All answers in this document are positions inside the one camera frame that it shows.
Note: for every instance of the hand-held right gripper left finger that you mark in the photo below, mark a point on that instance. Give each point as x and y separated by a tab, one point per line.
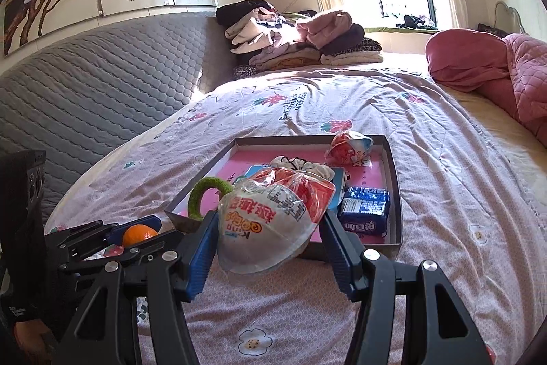
200	262

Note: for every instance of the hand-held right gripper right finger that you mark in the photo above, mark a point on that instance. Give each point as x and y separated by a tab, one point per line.
339	258

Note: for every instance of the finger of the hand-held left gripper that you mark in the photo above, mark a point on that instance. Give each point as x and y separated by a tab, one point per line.
158	243
136	226

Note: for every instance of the orange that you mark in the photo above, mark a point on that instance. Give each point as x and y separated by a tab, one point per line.
139	236

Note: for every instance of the blue cookie pack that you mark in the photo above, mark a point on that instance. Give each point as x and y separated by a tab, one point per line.
363	211

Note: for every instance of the white jelly cup red lid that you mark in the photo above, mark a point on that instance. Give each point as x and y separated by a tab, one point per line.
265	237

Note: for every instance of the grey shallow cardboard box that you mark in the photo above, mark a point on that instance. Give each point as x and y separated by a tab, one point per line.
394	194

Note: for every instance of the blue jelly cup red lid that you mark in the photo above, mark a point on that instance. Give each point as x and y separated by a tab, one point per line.
346	151

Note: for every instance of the person's left hand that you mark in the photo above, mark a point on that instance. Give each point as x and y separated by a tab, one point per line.
34	343

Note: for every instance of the grey quilted headboard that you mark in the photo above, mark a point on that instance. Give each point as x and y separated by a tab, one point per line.
107	91

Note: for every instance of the strawberry print bed sheet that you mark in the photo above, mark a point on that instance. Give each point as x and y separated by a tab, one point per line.
299	108

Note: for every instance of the leopard print folded garment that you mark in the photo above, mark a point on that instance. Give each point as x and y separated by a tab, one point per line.
354	55

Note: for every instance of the mauve yellow folded clothes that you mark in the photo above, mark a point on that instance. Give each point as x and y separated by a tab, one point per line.
286	59

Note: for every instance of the dark purple folded garment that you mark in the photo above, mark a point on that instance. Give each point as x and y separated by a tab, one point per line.
346	40

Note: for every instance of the beige folded garment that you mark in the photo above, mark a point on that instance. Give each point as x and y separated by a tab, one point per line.
252	34

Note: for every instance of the pink fleece garment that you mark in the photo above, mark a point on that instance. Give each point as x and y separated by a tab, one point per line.
324	27

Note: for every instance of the pink quilted comforter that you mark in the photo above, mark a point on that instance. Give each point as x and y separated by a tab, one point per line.
470	61

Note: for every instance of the green window seat mat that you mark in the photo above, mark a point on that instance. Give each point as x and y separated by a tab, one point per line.
401	29

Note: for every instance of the black folded garment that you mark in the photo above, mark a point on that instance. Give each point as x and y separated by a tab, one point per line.
241	10

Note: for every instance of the dark clothing heap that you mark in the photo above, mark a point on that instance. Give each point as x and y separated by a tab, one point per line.
414	21

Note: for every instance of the dark bag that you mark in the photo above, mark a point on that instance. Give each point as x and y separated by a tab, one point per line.
491	29

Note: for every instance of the white heart-shaped frame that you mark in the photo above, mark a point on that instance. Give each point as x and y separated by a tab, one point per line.
513	12

